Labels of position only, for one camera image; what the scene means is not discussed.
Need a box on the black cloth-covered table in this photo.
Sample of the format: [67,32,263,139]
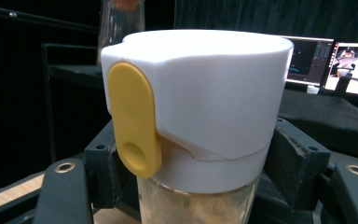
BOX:
[277,88,358,158]

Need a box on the black metal frame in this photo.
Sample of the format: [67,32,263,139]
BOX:
[41,42,113,163]

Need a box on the clear glass container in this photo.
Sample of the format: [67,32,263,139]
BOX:
[97,0,146,67]

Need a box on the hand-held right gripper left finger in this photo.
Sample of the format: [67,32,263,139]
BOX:
[84,119,140,210]

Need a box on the black metal rod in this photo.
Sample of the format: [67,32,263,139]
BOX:
[0,4,101,34]

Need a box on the glass jar of brown powder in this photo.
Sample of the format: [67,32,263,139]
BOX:
[100,29,295,224]

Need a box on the dark-screen computer monitor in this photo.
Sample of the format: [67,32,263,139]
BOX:
[281,35,336,87]

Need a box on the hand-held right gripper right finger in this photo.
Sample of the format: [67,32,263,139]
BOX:
[261,117,332,213]

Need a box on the black cylinder post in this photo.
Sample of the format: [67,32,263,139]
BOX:
[335,75,352,98]

